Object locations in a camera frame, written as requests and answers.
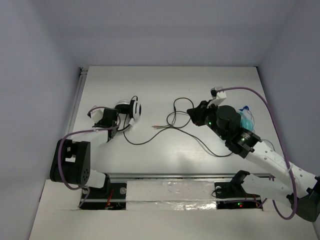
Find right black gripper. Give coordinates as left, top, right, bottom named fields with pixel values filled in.
left=187, top=99, right=228, bottom=141

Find white black headphones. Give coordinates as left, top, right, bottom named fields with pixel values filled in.
left=114, top=95, right=142, bottom=133

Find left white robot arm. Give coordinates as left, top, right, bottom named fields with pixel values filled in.
left=49, top=106, right=121, bottom=197

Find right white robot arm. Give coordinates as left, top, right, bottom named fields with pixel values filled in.
left=187, top=101, right=320, bottom=223

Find teal cat-ear headphones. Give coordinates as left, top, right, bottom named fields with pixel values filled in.
left=238, top=105, right=255, bottom=133

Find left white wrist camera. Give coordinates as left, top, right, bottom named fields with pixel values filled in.
left=87, top=105, right=104, bottom=125

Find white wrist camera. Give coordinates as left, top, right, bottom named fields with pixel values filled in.
left=207, top=86, right=227, bottom=108
left=87, top=105, right=104, bottom=125

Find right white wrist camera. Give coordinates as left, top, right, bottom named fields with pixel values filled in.
left=207, top=86, right=227, bottom=108

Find aluminium side rail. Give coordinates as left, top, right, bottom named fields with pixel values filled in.
left=64, top=67, right=89, bottom=134

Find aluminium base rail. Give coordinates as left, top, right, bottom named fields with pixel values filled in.
left=80, top=174, right=267, bottom=211

